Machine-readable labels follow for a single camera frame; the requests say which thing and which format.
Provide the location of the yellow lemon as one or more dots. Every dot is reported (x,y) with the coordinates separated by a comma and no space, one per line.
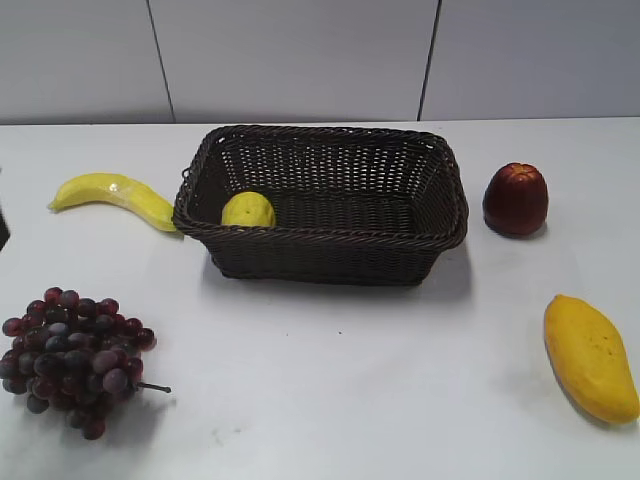
(250,209)

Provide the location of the dark brown woven basket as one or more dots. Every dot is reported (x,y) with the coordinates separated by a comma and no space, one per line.
(359,206)

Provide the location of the dark red apple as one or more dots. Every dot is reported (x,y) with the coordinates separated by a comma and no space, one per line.
(516,200)

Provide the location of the yellow banana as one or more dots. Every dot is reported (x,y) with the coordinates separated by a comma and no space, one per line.
(116,190)

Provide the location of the dark red grape bunch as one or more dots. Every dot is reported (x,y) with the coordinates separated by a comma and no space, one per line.
(76,355)

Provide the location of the yellow mango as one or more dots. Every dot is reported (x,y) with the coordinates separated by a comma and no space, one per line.
(589,358)

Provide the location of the black object at left edge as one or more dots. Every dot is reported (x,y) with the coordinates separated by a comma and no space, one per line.
(4,231)

